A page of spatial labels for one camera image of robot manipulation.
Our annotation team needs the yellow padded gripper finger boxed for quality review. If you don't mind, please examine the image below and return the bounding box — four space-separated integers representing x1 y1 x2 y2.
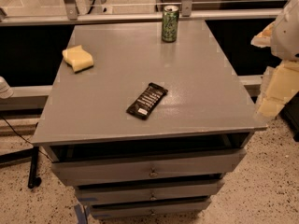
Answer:
255 60 299 119
250 22 274 48

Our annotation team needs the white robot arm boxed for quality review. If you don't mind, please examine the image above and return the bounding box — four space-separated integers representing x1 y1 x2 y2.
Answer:
251 0 299 120

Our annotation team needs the black rxbar chocolate bar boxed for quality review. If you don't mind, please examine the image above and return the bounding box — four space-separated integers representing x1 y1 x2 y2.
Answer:
126 83 168 120

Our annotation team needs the green soda can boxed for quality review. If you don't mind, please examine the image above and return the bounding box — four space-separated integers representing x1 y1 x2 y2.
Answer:
162 5 179 42

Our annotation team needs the grey drawer cabinet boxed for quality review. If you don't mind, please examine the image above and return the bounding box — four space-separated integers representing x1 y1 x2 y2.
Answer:
30 20 268 220

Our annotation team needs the bottom grey drawer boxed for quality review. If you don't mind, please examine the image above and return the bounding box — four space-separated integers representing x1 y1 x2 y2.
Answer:
91 197 211 219

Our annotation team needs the grey drawer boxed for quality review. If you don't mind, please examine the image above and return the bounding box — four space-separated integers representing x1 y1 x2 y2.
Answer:
75 179 224 205
91 197 211 219
51 148 246 186

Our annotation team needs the top grey drawer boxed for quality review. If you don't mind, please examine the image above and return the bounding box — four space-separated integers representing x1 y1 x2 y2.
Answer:
51 148 246 186

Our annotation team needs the yellow sponge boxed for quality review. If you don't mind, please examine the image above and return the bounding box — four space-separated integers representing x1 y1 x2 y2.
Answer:
63 45 94 73

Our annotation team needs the grey metal railing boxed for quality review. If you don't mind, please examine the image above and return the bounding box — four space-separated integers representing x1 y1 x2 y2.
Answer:
0 0 287 26

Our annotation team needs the middle grey drawer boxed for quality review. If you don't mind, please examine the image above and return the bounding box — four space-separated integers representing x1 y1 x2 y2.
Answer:
75 179 224 205

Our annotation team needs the white object at left edge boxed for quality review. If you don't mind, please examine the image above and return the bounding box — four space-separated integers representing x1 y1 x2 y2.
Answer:
0 77 13 99

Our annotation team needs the black stand leg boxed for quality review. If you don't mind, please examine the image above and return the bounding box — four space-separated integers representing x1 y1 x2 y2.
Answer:
28 147 41 189

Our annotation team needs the black cable on floor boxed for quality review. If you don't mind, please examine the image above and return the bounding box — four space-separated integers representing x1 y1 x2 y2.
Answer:
0 114 53 161

